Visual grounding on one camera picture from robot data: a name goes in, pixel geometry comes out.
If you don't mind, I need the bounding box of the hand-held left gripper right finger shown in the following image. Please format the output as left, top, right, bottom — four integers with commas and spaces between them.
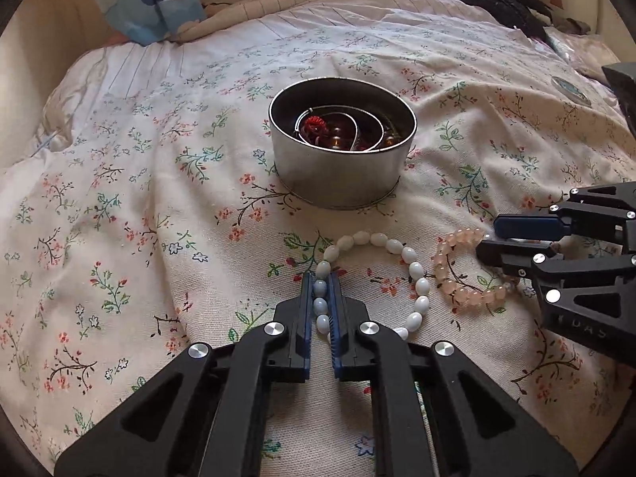
328, 273, 581, 477

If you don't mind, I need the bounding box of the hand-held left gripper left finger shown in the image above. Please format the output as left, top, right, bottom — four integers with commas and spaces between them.
54, 273, 315, 477

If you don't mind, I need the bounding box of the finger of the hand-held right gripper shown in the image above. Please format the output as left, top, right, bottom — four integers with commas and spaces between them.
494, 184, 636, 249
475, 239, 636, 322

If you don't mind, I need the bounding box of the pink bead bracelet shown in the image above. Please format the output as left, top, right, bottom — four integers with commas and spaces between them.
431, 227, 535, 309

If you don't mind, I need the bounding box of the white bead bracelet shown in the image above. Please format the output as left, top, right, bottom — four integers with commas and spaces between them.
314, 231, 430, 343

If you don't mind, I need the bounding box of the round metal tin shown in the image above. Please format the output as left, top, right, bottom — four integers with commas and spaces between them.
268, 77, 417, 209

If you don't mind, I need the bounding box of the silver bangle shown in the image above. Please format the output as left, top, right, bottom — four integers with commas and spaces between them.
295, 106, 361, 152
308, 104, 386, 153

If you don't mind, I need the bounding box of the brown bead bracelet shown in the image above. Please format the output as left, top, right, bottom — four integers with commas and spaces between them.
318, 122, 405, 152

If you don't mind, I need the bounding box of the round teal object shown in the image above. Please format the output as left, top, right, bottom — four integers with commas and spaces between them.
551, 76, 593, 106

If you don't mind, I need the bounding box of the pale pink cloth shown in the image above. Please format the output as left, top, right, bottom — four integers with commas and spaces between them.
547, 25, 622, 83

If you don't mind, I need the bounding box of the floral bedsheet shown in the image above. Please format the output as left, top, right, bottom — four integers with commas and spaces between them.
0, 0, 636, 477

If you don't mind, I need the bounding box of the beige checked blanket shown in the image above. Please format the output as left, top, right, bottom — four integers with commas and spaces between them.
169, 0, 418, 43

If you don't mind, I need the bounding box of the blue patterned pillow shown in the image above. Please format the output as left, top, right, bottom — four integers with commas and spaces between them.
82, 0, 206, 47

